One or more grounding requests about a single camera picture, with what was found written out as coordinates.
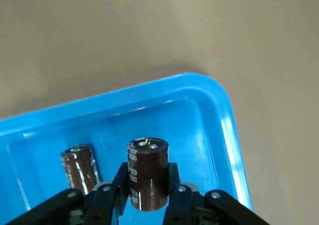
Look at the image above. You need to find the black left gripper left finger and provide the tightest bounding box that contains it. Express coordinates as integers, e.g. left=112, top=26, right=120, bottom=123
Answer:
left=4, top=161, right=130, bottom=225

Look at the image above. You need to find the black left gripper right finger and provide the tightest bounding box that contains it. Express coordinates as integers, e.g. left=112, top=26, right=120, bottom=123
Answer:
left=163, top=162, right=271, bottom=225

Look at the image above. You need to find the brown cylindrical capacitor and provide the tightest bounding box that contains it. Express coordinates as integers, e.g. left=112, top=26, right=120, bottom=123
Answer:
left=60, top=144, right=102, bottom=195
left=126, top=137, right=170, bottom=212

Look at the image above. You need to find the blue plastic tray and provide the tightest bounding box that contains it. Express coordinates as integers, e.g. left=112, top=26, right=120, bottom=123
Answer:
left=0, top=72, right=253, bottom=225

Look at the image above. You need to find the brown table mat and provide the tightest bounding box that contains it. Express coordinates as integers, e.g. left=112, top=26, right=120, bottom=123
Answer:
left=0, top=0, right=319, bottom=225

